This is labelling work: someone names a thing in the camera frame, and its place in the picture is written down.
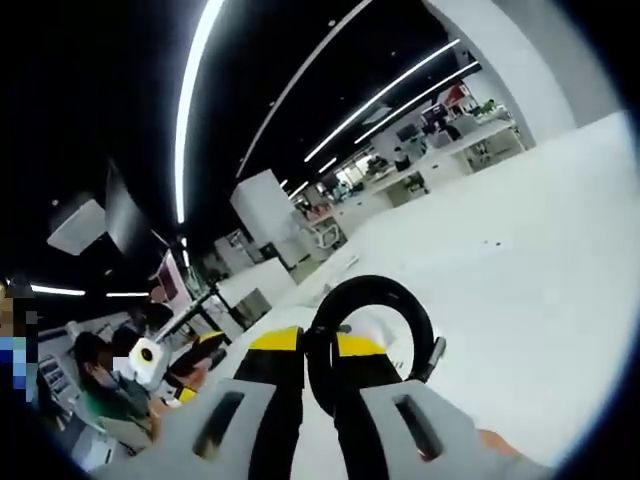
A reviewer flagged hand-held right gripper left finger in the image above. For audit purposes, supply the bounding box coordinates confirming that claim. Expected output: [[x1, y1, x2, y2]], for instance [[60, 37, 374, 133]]
[[92, 325, 307, 480]]

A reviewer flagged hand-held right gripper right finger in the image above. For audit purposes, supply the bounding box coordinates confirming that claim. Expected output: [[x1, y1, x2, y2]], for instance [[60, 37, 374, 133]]
[[330, 332, 554, 480]]

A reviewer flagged black charger cable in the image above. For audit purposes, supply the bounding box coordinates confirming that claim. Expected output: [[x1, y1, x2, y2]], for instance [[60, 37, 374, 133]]
[[304, 274, 447, 417]]

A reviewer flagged white desk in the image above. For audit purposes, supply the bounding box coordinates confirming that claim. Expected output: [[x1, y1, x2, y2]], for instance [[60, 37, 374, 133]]
[[219, 112, 639, 466]]

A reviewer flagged long ceiling light strip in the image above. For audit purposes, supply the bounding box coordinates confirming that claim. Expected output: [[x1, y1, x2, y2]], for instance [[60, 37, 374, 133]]
[[173, 0, 227, 225]]

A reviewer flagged person's right hand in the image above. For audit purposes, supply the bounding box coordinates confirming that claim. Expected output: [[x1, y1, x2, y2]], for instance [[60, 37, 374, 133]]
[[477, 427, 525, 460]]

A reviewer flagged computer monitor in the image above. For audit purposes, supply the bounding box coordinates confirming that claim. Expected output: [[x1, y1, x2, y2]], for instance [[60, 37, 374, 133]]
[[148, 248, 195, 307]]

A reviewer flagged white hanging panel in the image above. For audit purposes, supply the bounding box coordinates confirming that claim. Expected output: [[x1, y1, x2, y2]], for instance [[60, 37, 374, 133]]
[[46, 196, 109, 257]]

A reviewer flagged dark hanging screen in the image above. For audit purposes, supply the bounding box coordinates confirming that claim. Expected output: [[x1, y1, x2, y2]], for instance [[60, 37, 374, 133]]
[[103, 163, 147, 252]]

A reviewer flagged white office chair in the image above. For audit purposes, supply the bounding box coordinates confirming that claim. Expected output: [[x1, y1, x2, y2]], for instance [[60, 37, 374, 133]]
[[308, 218, 347, 252]]

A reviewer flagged white office workstation row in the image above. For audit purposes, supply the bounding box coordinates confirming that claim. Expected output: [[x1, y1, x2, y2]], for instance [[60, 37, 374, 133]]
[[369, 118, 527, 207]]

